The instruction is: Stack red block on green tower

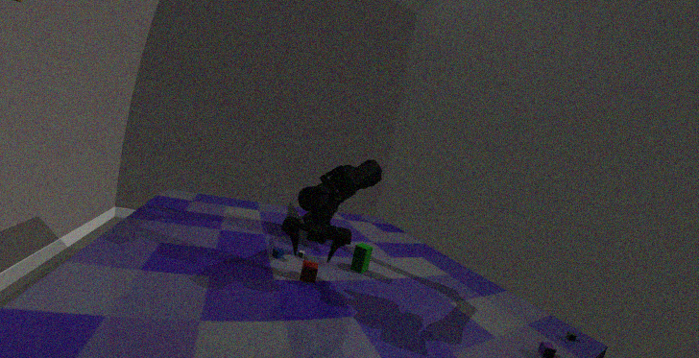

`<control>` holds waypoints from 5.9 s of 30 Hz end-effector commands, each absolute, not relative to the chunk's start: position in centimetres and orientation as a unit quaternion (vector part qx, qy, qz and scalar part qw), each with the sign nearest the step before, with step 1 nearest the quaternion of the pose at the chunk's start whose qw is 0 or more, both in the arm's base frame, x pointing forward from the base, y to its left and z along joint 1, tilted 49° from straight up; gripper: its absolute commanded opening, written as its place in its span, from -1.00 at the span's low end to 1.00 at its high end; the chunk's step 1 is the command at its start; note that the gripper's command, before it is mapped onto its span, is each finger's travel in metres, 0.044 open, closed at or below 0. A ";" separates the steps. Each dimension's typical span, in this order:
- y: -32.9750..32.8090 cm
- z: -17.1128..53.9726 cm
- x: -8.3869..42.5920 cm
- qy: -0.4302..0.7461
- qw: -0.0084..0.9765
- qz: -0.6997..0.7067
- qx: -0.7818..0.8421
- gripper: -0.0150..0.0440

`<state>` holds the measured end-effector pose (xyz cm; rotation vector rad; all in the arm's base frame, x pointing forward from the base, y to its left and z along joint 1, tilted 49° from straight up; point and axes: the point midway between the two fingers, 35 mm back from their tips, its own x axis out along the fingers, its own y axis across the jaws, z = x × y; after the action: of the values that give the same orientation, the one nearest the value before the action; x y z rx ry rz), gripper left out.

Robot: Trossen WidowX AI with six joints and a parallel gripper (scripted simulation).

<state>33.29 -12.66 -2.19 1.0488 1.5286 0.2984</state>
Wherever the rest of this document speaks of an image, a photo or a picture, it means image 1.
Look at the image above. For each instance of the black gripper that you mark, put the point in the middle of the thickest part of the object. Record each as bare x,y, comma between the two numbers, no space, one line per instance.
292,226

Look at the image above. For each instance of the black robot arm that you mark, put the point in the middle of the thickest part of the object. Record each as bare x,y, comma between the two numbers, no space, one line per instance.
347,180

